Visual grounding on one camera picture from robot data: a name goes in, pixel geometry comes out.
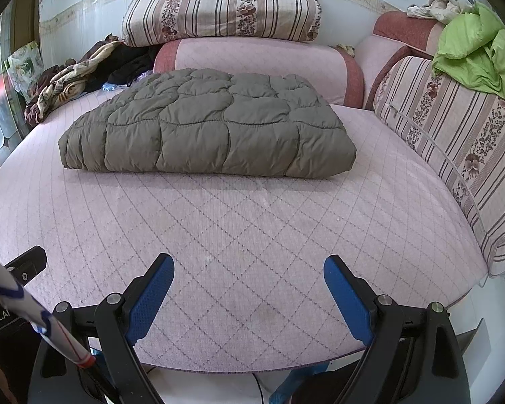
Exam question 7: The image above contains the white patterned strap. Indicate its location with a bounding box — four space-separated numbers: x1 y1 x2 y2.
0 238 97 368

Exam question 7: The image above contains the olive grey padded jacket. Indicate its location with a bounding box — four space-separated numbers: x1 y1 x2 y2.
58 68 358 178

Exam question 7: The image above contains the large striped floral pillow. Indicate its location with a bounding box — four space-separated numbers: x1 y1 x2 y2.
121 0 323 48

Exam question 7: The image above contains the pink quilted bed mattress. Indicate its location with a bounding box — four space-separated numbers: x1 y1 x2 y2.
0 88 489 376

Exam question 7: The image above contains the pink backrest cushion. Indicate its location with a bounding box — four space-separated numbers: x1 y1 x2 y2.
154 36 365 108

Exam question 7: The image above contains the floral printed board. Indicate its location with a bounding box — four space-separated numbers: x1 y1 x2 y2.
6 41 43 93

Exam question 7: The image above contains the red pink cushion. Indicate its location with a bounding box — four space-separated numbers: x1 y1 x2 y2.
356 10 447 110

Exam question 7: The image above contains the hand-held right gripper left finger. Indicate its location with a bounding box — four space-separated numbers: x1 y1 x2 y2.
27 253 175 404

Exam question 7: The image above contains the brown and beige blanket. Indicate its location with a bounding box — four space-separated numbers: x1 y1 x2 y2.
24 36 125 125

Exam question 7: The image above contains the green cloth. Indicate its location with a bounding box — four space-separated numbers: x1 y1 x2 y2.
431 1 505 98

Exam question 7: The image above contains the black clothes pile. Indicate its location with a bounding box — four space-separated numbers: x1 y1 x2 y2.
107 44 161 87

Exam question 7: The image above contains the long striped floral cushion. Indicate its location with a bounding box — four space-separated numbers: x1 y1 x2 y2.
372 56 505 279

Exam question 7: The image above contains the cream cloth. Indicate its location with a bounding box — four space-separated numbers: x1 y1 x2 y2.
406 0 476 24

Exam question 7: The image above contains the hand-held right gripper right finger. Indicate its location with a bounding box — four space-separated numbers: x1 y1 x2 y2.
323 255 474 404

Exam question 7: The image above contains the patterned glass door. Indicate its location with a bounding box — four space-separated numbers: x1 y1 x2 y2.
0 8 40 173

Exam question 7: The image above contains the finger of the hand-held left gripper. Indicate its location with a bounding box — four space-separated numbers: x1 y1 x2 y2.
4 246 47 283

